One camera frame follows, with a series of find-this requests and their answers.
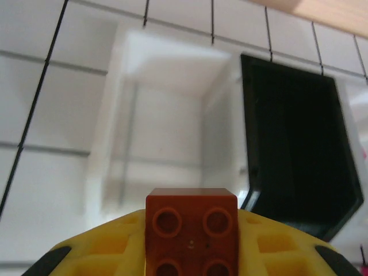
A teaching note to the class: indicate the white plastic bin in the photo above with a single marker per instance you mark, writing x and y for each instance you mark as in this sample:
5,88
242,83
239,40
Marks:
169,115
358,120

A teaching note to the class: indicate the black plastic bin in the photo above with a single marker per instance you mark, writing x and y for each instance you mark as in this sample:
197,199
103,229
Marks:
296,143

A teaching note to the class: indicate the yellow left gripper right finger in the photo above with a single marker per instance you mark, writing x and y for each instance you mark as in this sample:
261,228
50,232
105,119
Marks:
276,253

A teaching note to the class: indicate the orange lego brick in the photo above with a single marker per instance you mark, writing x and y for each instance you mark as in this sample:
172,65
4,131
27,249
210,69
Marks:
189,230

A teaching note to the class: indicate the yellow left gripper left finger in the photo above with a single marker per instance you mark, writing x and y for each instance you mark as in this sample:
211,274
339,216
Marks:
109,253

